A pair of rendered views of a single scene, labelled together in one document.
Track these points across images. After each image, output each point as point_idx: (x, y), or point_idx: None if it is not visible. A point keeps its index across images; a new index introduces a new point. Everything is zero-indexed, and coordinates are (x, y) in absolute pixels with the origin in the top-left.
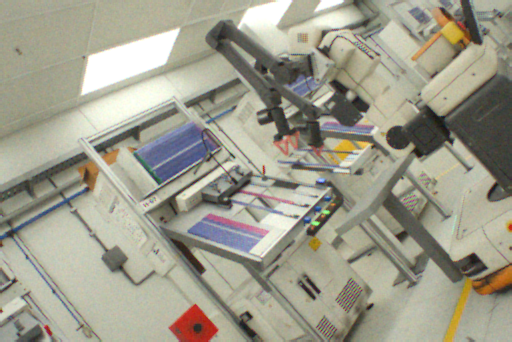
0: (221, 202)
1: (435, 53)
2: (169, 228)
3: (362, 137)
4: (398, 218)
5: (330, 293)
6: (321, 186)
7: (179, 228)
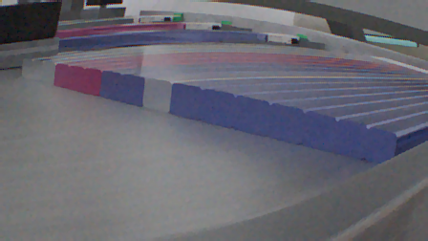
0: (18, 21)
1: None
2: (289, 235)
3: None
4: (357, 39)
5: None
6: (117, 12)
7: (253, 210)
